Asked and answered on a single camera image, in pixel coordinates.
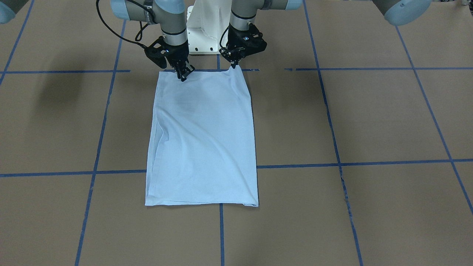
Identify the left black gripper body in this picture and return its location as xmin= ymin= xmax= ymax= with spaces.
xmin=220 ymin=26 xmax=257 ymax=59

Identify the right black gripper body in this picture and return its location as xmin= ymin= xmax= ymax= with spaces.
xmin=163 ymin=42 xmax=189 ymax=67

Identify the light blue t-shirt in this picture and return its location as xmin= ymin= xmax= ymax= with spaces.
xmin=144 ymin=66 xmax=259 ymax=207

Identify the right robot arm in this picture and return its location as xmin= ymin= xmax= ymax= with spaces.
xmin=95 ymin=0 xmax=195 ymax=82

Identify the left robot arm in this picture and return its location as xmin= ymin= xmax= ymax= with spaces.
xmin=219 ymin=0 xmax=432 ymax=69

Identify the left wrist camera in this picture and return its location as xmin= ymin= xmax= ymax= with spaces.
xmin=242 ymin=28 xmax=267 ymax=55

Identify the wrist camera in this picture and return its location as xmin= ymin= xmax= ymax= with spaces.
xmin=144 ymin=36 xmax=170 ymax=69
xmin=242 ymin=28 xmax=267 ymax=55

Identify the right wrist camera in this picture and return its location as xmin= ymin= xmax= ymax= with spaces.
xmin=144 ymin=36 xmax=170 ymax=69

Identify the white camera mast with base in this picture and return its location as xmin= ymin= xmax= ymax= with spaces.
xmin=187 ymin=0 xmax=232 ymax=55

